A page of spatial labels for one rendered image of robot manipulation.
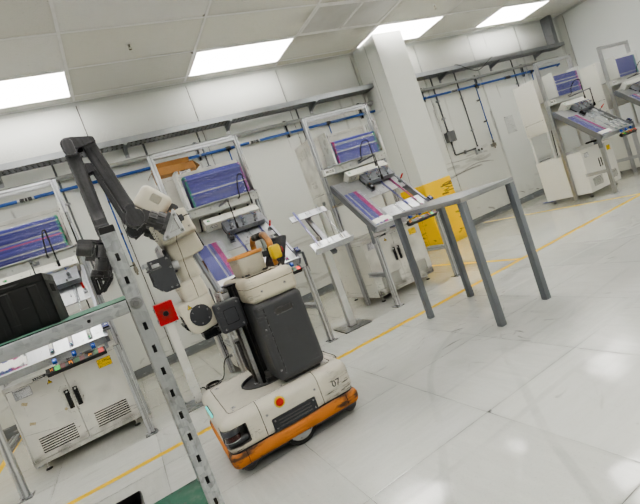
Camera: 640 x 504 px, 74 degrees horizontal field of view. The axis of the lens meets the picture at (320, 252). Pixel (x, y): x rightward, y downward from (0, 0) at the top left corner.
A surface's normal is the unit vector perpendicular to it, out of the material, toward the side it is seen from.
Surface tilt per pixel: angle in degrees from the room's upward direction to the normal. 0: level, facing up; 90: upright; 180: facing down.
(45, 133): 90
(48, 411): 90
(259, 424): 90
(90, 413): 90
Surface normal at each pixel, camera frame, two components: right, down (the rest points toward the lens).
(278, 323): 0.40, -0.07
